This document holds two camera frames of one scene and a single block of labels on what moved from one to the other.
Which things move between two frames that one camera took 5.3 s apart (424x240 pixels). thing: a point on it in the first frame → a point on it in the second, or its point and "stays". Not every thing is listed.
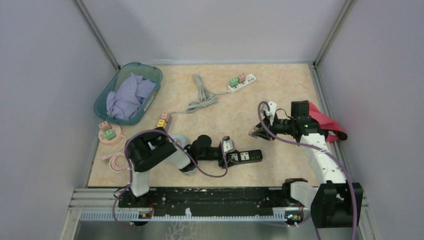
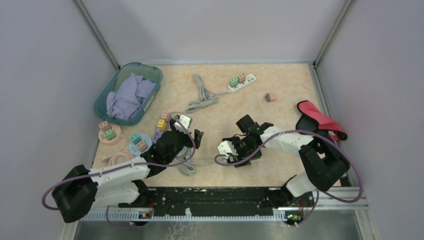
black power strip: (237, 157) stays
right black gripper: (260, 131) → (234, 140)
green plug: (233, 82) stays
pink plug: (242, 78) stays
